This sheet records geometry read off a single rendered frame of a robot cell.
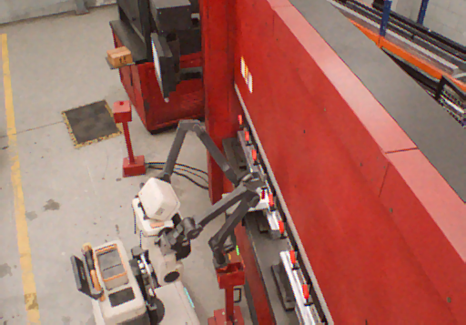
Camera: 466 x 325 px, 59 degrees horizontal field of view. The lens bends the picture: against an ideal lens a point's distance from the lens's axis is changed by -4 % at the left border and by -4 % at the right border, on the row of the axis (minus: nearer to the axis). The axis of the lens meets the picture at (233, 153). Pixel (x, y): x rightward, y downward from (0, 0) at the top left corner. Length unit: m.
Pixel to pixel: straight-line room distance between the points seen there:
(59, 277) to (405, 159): 3.23
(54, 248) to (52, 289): 0.45
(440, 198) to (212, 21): 2.24
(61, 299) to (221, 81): 2.14
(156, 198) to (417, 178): 1.53
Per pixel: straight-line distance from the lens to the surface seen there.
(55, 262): 4.00
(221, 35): 3.04
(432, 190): 1.07
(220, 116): 3.36
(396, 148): 1.16
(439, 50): 3.97
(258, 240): 2.72
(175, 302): 3.18
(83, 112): 5.73
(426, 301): 1.14
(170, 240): 2.30
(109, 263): 2.67
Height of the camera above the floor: 2.97
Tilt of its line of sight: 39 degrees down
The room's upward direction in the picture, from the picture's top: straight up
